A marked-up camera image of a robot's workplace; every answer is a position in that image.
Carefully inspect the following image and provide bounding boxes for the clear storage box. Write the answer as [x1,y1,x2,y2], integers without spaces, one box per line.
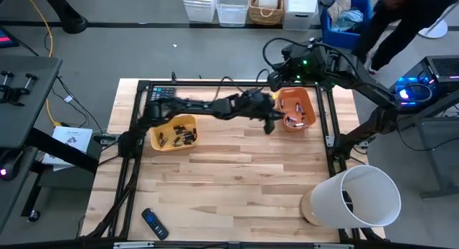
[216,0,249,27]

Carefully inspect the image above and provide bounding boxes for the black stand foot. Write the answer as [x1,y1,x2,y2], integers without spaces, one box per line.
[38,0,90,34]

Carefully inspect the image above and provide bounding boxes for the gray side table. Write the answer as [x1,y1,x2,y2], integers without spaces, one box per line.
[0,55,64,149]

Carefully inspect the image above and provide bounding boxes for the wicker basket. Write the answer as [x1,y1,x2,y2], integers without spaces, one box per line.
[248,0,285,26]

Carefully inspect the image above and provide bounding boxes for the light blue cloth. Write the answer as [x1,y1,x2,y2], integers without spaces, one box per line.
[331,9,365,33]

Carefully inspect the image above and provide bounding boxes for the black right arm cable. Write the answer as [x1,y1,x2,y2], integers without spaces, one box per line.
[262,37,323,72]

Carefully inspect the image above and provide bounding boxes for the white lidded box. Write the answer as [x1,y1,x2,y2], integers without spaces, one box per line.
[283,0,320,32]

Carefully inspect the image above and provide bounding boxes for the black knobbed clamp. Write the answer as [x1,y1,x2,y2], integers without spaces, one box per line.
[0,70,39,106]

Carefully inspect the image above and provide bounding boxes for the black calculator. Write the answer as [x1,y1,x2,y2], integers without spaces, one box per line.
[148,86,177,102]

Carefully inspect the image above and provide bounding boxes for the tablet with red display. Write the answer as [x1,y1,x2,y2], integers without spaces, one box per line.
[0,26,19,49]

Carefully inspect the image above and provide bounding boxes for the gray metal stand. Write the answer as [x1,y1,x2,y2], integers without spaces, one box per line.
[396,87,459,202]

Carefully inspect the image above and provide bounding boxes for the yellow plastic bin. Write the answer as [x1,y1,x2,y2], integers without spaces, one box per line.
[149,114,199,152]

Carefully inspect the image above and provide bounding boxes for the black remote control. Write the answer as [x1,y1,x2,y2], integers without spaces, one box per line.
[141,207,169,241]

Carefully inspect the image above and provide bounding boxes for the white paper booklet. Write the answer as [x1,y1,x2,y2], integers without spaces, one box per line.
[42,126,93,171]

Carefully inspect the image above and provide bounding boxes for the beige cloth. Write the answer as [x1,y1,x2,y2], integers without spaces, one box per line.
[326,0,352,22]

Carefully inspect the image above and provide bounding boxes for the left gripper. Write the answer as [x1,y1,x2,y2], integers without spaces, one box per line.
[229,88,288,136]

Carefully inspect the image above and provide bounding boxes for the orange plastic bin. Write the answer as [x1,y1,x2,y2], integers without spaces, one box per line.
[278,86,317,132]

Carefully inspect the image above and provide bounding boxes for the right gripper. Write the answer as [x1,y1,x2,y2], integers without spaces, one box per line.
[267,62,306,93]

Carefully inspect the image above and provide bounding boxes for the white storage box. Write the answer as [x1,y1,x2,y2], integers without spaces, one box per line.
[181,0,217,23]

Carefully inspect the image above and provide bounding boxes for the person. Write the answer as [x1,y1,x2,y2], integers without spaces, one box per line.
[353,0,459,75]

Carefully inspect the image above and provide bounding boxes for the black monitor stand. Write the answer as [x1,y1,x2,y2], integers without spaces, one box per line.
[0,126,100,235]

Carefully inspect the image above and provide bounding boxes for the black computer case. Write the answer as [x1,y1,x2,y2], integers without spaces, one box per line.
[389,55,459,113]

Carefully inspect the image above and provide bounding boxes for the yellow cable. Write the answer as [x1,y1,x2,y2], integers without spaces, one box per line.
[22,0,64,128]

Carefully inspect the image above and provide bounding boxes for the blue storage bin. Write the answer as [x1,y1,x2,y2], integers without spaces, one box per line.
[320,0,374,50]

